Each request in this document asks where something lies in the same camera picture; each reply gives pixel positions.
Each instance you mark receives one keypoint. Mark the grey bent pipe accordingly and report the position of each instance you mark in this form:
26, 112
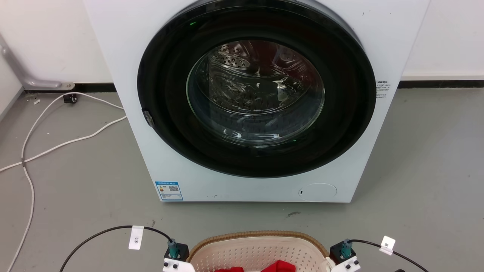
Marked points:
17, 73

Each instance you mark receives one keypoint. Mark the steel washer drum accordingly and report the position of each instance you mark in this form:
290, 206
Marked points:
242, 87

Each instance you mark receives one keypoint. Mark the blue energy label sticker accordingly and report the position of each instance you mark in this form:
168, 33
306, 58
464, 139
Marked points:
169, 190

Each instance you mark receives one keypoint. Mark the white front-load washing machine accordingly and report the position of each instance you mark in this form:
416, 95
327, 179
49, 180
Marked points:
124, 56

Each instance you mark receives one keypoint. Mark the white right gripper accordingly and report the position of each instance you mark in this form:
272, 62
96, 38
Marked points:
347, 266

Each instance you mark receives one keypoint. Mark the beige plastic laundry basket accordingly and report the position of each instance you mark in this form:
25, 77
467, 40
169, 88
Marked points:
257, 251

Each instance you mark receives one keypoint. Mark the small black floor plug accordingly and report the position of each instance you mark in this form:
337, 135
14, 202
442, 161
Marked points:
70, 98

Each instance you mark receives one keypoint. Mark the red clothing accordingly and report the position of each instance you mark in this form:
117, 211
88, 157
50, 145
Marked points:
279, 266

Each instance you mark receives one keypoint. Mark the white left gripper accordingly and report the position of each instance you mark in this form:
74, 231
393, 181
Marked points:
174, 266

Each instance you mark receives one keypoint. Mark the black round washer door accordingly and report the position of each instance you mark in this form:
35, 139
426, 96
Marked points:
162, 94

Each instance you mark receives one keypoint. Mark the round white filter cover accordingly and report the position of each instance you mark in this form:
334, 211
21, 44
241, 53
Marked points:
317, 192

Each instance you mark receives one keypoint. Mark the grey door latch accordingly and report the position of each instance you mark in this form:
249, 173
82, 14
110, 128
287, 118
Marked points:
148, 118

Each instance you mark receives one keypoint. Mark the white text sticker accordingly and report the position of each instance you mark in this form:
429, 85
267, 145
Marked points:
382, 90

